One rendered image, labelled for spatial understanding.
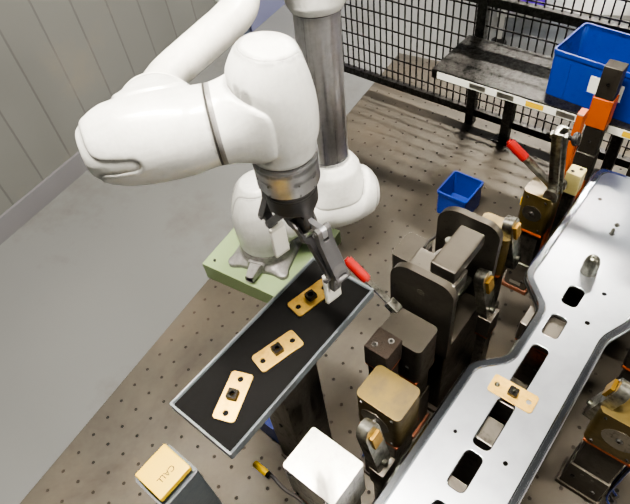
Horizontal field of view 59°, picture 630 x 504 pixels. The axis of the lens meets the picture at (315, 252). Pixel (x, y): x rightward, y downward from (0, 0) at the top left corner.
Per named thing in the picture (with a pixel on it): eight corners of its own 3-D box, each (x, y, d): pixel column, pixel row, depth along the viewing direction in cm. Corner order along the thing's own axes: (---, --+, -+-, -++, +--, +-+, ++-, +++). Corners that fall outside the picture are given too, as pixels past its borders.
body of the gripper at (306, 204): (250, 180, 80) (262, 224, 87) (287, 210, 75) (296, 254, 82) (291, 154, 82) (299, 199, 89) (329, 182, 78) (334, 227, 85)
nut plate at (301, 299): (299, 318, 98) (299, 314, 97) (286, 305, 100) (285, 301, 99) (335, 290, 101) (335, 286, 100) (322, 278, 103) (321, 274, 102)
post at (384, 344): (388, 448, 128) (386, 359, 97) (370, 435, 130) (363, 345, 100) (400, 430, 130) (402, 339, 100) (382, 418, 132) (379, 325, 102)
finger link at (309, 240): (306, 207, 84) (310, 206, 83) (343, 269, 87) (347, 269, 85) (286, 221, 83) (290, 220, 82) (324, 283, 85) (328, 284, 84)
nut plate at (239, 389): (234, 424, 86) (232, 420, 85) (211, 417, 87) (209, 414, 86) (254, 376, 91) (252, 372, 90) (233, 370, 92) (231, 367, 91)
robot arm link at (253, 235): (234, 222, 163) (219, 165, 146) (295, 209, 165) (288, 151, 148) (242, 264, 153) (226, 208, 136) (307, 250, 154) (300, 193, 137)
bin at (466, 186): (463, 224, 169) (466, 203, 162) (434, 211, 173) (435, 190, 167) (481, 203, 174) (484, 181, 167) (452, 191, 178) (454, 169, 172)
